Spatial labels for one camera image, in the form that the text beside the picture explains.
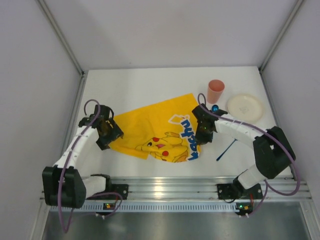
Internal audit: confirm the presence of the orange plastic cup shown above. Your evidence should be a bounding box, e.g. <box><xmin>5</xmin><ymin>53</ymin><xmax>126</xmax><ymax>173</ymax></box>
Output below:
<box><xmin>206</xmin><ymin>79</ymin><xmax>225</xmax><ymax>104</ymax></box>

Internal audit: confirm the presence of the aluminium mounting rail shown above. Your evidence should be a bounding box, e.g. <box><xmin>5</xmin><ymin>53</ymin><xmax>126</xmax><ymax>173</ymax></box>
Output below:
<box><xmin>111</xmin><ymin>177</ymin><xmax>312</xmax><ymax>202</ymax></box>

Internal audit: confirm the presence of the white slotted cable duct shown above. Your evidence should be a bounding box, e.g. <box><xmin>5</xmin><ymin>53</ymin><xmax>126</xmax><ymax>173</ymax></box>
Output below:
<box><xmin>49</xmin><ymin>201</ymin><xmax>241</xmax><ymax>213</ymax></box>

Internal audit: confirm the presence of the purple cable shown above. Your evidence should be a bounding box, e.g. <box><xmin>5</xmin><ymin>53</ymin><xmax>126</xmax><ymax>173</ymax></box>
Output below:
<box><xmin>57</xmin><ymin>98</ymin><xmax>123</xmax><ymax>233</ymax></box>
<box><xmin>197</xmin><ymin>93</ymin><xmax>301</xmax><ymax>218</ymax></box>

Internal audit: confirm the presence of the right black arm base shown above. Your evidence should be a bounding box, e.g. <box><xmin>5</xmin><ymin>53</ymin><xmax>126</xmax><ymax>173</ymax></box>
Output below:
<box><xmin>216</xmin><ymin>183</ymin><xmax>263</xmax><ymax>202</ymax></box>

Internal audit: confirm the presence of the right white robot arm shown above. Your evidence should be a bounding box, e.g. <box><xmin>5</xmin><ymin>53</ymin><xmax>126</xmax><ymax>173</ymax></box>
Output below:
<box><xmin>192</xmin><ymin>103</ymin><xmax>296</xmax><ymax>199</ymax></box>

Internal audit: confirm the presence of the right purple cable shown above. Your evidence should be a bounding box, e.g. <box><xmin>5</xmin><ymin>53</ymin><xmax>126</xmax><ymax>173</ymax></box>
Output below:
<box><xmin>197</xmin><ymin>93</ymin><xmax>301</xmax><ymax>218</ymax></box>

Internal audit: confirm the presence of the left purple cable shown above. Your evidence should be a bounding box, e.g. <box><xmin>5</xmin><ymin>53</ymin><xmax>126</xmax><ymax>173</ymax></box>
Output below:
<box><xmin>57</xmin><ymin>98</ymin><xmax>123</xmax><ymax>233</ymax></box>

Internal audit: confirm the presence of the cream round plate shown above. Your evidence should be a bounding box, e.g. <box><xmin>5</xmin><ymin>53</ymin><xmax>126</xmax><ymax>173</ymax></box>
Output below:
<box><xmin>226</xmin><ymin>93</ymin><xmax>265</xmax><ymax>124</ymax></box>

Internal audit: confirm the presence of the blue metallic spoon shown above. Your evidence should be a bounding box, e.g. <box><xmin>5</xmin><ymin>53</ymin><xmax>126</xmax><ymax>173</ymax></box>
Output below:
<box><xmin>211</xmin><ymin>104</ymin><xmax>219</xmax><ymax>112</ymax></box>

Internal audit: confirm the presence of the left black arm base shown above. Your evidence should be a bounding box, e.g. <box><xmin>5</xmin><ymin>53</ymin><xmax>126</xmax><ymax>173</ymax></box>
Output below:
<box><xmin>105</xmin><ymin>184</ymin><xmax>129</xmax><ymax>200</ymax></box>

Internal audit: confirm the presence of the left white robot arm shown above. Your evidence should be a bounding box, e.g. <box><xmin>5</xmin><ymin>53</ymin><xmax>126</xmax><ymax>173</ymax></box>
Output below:
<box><xmin>42</xmin><ymin>105</ymin><xmax>124</xmax><ymax>209</ymax></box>

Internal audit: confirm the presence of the yellow Pikachu cloth placemat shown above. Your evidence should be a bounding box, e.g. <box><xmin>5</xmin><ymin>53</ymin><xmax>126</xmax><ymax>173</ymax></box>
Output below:
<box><xmin>109</xmin><ymin>93</ymin><xmax>201</xmax><ymax>163</ymax></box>

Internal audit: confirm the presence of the blue metallic fork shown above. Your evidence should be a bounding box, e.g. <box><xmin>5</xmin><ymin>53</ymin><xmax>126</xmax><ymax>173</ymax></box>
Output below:
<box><xmin>216</xmin><ymin>139</ymin><xmax>238</xmax><ymax>162</ymax></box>

